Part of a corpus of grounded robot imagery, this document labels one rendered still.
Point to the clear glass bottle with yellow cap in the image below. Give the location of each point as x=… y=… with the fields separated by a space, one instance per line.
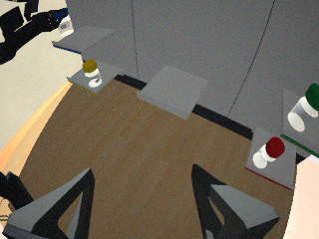
x=92 y=73

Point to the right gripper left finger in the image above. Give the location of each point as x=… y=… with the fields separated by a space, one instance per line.
x=41 y=216

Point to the white bottle with green cap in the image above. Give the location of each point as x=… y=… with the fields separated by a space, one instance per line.
x=306 y=110

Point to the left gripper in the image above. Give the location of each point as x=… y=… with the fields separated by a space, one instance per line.
x=42 y=23

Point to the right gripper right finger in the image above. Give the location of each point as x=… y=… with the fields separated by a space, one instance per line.
x=245 y=217

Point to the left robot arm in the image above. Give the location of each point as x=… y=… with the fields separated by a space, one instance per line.
x=9 y=23

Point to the bottle with dark blue cap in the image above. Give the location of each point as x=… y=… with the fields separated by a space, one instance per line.
x=65 y=28

